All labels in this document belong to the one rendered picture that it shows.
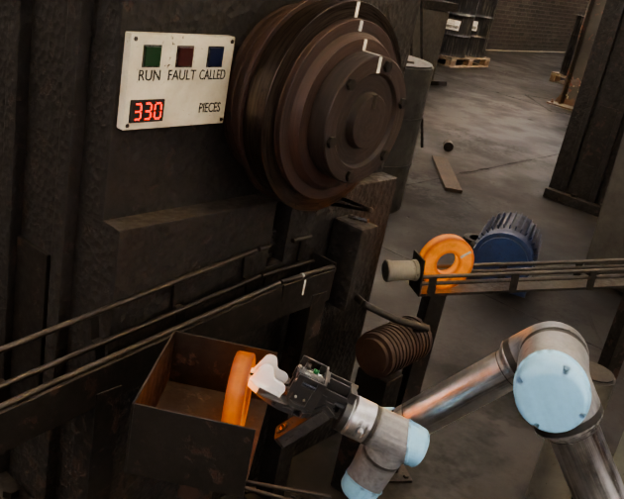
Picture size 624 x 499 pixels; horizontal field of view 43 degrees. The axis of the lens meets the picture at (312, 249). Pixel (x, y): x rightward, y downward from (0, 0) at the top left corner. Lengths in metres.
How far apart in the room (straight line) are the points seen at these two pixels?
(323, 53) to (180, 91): 0.30
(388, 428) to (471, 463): 1.26
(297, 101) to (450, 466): 1.42
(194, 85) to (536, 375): 0.85
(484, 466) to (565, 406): 1.39
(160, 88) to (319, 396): 0.65
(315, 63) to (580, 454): 0.88
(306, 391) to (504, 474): 1.38
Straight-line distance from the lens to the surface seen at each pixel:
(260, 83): 1.62
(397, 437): 1.44
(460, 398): 1.52
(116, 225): 1.60
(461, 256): 2.20
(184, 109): 1.63
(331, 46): 1.66
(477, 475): 2.64
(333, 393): 1.41
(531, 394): 1.31
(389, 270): 2.12
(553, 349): 1.34
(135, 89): 1.54
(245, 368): 1.40
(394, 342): 2.11
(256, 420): 1.54
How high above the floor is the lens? 1.47
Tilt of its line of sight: 22 degrees down
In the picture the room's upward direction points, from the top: 11 degrees clockwise
